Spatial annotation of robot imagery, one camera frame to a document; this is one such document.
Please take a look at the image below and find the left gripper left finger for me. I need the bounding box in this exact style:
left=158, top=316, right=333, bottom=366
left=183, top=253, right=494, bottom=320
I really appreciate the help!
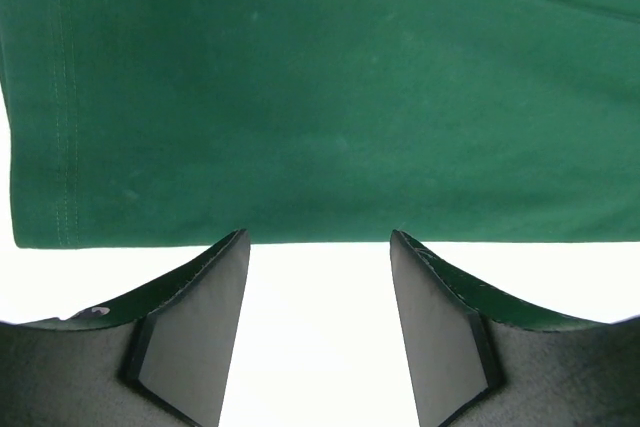
left=1, top=230, right=250, bottom=426

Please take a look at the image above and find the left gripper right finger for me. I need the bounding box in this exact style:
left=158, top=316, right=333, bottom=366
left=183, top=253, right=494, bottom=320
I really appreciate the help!
left=390, top=231, right=639, bottom=426

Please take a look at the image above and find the green t shirt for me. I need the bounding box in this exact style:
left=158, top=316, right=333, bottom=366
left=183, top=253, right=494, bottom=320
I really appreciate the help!
left=1, top=0, right=639, bottom=249

